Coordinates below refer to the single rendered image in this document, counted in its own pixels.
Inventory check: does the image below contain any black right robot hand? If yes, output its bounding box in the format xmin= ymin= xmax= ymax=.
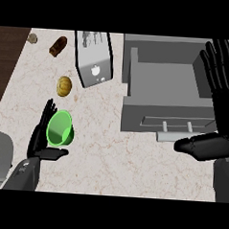
xmin=172 ymin=37 xmax=229 ymax=165

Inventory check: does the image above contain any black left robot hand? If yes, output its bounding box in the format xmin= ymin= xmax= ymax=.
xmin=26 ymin=97 xmax=73 ymax=163

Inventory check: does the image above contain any green cup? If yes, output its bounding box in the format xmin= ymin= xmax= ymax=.
xmin=44 ymin=108 xmax=77 ymax=149

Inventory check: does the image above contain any yellow-brown round pastry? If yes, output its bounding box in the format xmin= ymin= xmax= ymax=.
xmin=56 ymin=75 xmax=74 ymax=99

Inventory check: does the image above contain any grey cabinet body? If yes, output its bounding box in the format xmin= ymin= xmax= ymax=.
xmin=121 ymin=34 xmax=229 ymax=91

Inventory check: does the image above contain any brown bread loaf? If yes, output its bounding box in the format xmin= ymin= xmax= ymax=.
xmin=48 ymin=34 xmax=69 ymax=58

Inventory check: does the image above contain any small grey-brown round item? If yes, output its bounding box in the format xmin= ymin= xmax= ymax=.
xmin=27 ymin=33 xmax=38 ymax=44

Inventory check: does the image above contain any grey drawer front with handle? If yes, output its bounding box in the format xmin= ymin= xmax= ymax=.
xmin=119 ymin=96 xmax=220 ymax=146

